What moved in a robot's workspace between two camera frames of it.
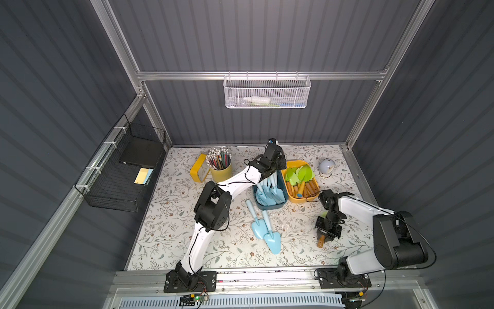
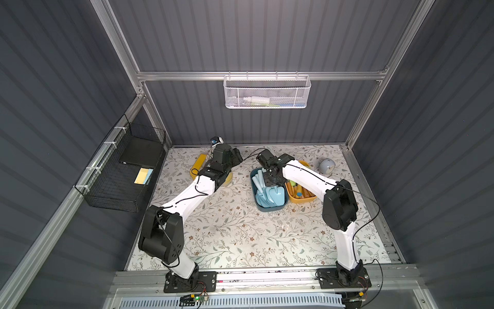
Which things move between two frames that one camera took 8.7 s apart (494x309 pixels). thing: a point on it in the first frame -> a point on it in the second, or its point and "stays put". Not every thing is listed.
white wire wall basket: x=262 y=91 stays put
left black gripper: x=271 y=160 -> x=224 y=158
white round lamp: x=327 y=165 stays put
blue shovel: x=260 y=196 stays put
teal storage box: x=281 y=183 stays put
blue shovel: x=272 y=239 -> x=277 y=195
